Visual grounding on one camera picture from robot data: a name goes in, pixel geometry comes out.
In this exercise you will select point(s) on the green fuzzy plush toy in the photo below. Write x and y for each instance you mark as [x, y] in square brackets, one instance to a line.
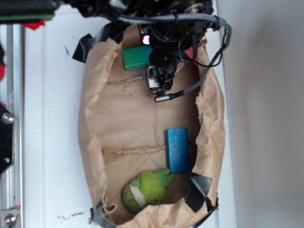
[148, 188]

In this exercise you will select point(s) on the aluminium extrusion rail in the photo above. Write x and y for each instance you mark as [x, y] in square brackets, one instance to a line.
[12, 39]

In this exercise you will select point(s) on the blue rectangular block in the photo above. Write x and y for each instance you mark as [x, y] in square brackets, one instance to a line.
[178, 155]

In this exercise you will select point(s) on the black octagonal mounting plate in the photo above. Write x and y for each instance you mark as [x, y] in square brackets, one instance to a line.
[6, 138]

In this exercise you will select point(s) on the crumpled brown paper bag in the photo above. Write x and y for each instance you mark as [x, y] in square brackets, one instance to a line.
[121, 131]

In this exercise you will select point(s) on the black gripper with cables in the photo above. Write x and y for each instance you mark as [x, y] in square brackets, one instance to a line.
[170, 42]

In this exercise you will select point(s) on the green rectangular block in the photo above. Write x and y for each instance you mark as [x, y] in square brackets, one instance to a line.
[137, 57]

